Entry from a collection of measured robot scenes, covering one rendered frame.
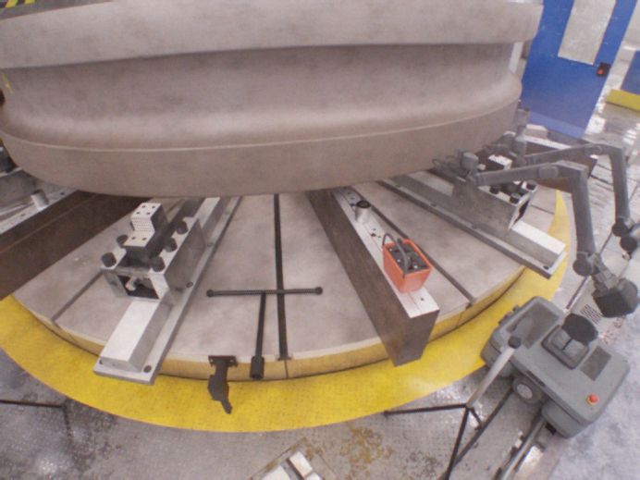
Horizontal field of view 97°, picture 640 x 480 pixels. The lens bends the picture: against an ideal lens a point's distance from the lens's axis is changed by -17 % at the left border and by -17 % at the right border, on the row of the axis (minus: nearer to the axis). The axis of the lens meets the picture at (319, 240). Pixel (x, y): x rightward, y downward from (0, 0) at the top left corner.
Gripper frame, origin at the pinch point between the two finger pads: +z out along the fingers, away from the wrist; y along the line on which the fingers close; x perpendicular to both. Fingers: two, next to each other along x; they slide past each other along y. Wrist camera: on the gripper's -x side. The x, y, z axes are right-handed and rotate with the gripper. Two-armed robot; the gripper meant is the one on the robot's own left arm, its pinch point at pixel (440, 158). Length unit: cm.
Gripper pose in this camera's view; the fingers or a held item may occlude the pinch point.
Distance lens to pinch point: 181.6
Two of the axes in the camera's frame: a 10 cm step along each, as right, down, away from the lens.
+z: -4.6, -5.6, 6.9
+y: -8.9, 2.9, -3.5
